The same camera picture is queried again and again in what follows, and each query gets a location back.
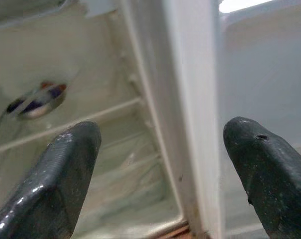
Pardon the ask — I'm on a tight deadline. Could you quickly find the clear fridge bottom shelf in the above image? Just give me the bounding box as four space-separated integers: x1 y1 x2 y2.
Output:
73 129 188 235

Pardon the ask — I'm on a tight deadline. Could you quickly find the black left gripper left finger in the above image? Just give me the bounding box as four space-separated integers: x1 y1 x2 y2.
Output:
0 119 102 239

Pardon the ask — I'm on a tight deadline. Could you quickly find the small grey white fridge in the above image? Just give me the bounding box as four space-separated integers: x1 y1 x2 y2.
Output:
0 0 223 239

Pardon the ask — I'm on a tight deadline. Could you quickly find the blue red round can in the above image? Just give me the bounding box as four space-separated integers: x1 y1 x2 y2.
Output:
5 81 68 120

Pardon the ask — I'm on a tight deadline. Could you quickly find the white fridge wire shelf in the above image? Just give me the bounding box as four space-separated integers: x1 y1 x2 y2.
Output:
0 96 143 156

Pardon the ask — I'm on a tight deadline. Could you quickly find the white fridge door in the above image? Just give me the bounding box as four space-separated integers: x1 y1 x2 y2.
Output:
209 0 301 239

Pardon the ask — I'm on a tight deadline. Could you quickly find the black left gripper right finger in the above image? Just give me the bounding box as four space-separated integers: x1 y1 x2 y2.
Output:
223 116 301 239

